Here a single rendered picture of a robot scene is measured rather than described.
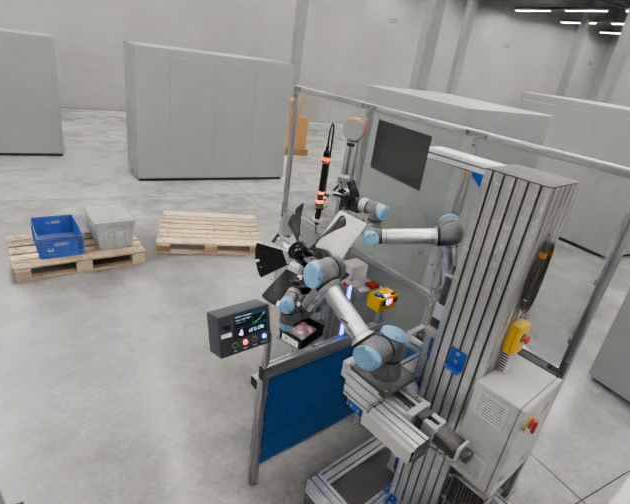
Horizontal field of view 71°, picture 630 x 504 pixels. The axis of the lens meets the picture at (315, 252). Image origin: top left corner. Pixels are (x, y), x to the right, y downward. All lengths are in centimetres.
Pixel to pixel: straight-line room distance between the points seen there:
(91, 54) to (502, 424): 1342
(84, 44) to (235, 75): 690
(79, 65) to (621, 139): 1237
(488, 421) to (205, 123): 674
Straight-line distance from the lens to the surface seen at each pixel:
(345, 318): 193
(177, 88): 769
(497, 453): 207
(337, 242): 293
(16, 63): 906
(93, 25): 1415
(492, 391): 194
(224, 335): 199
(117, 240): 511
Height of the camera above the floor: 234
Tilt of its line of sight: 24 degrees down
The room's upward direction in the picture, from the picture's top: 8 degrees clockwise
